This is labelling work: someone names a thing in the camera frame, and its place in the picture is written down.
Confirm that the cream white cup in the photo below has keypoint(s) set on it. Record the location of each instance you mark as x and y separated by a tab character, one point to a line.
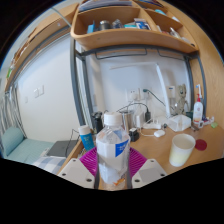
181	150

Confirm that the wooden shelf unit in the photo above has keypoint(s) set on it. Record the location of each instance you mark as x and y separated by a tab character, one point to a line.
116	35

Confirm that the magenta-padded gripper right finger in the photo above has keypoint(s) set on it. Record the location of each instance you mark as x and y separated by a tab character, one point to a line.
150	171

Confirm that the white red-pump lotion bottle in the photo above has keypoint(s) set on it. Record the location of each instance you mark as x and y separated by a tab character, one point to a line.
198	111

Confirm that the white charger block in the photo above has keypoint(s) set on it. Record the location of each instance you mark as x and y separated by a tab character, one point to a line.
138	119

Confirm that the white wall switch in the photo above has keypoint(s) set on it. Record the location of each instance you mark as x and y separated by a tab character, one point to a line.
39	91

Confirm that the small white pink pack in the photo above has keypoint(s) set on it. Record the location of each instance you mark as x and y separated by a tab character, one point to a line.
209	120

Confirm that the white wall outlet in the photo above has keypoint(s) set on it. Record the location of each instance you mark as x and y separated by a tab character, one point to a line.
134	94
144	92

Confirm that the small black charger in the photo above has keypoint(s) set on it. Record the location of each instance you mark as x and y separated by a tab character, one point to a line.
134	135

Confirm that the small white box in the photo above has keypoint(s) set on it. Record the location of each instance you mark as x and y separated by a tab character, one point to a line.
201	124

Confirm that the brown tree figure toy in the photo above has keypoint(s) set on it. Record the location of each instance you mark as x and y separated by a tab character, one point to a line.
181	98

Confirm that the flat round red coaster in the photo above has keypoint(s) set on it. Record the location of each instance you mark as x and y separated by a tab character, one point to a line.
201	145

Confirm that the small blue white-capped bottle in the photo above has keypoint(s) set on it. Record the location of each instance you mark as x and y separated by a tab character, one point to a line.
86	138

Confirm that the green bed mattress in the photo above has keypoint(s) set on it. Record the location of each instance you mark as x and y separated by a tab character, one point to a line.
23	146

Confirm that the steel tumbler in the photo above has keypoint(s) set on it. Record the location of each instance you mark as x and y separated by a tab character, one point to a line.
126	120

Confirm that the grey laptop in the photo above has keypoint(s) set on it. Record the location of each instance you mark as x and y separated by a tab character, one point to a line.
61	149

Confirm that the clear blue-label water bottle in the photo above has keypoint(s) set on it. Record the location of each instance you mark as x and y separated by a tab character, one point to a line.
112	150

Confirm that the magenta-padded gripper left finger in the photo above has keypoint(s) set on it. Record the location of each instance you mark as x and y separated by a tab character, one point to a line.
75	173

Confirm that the grey striped curtain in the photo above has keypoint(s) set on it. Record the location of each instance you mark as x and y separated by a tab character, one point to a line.
10	113

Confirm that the blue plaid pillow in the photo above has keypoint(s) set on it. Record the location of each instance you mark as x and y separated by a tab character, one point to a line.
50	164

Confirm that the grey metal bed frame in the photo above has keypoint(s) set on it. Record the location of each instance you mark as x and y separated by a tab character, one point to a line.
74	83

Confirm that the white desk lamp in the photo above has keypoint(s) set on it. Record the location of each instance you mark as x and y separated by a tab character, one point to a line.
162	90

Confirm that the white power strip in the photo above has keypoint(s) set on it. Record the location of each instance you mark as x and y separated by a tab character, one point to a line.
152	125

